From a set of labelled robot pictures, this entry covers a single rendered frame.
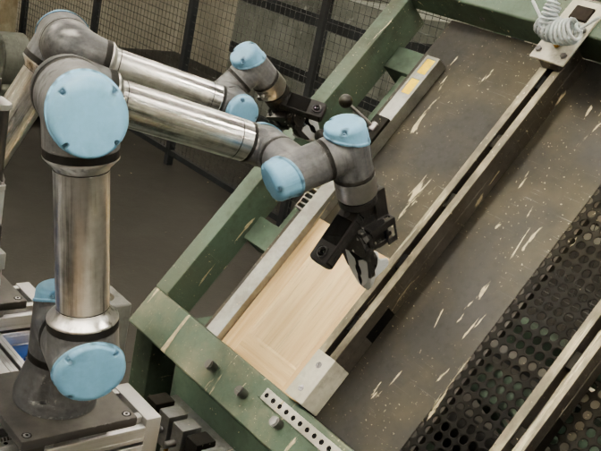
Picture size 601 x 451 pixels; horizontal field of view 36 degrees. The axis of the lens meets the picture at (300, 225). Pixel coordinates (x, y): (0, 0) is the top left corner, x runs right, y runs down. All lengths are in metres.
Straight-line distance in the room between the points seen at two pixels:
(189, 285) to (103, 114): 1.27
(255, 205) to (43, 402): 1.08
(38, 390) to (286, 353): 0.76
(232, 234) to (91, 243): 1.17
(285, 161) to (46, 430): 0.62
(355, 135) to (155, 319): 1.13
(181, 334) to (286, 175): 0.99
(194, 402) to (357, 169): 0.97
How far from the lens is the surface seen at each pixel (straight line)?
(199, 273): 2.55
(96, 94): 1.33
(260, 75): 2.20
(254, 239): 2.56
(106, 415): 1.72
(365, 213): 1.65
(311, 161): 1.53
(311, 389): 2.09
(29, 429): 1.67
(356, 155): 1.55
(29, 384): 1.70
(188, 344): 2.39
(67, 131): 1.33
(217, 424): 2.27
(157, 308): 2.52
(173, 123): 1.55
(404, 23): 2.75
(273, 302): 2.33
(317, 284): 2.29
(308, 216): 2.39
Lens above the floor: 1.96
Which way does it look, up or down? 19 degrees down
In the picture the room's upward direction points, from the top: 12 degrees clockwise
